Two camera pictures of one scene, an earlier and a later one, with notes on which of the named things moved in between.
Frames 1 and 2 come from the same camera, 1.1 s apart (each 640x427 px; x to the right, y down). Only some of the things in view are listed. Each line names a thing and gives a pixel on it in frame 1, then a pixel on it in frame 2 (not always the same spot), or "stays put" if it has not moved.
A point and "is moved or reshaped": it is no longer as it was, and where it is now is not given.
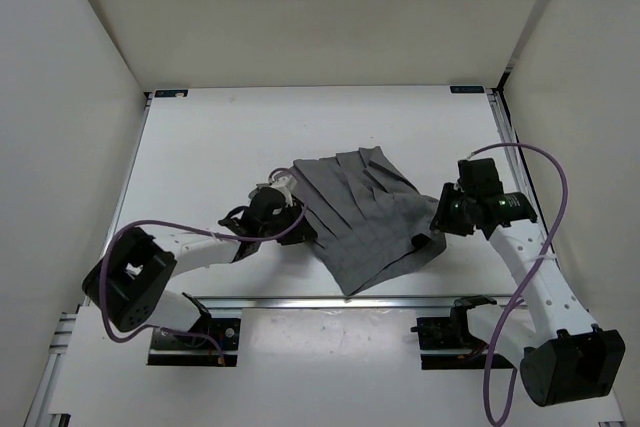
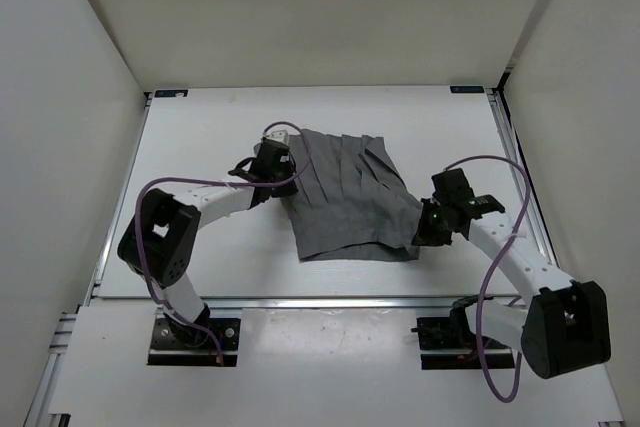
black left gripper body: x=286 y=218 → x=285 y=173
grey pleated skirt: x=364 y=213 is moved or reshaped
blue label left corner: x=170 y=93 stays put
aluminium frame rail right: x=498 y=97 stays put
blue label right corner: x=467 y=89 stays put
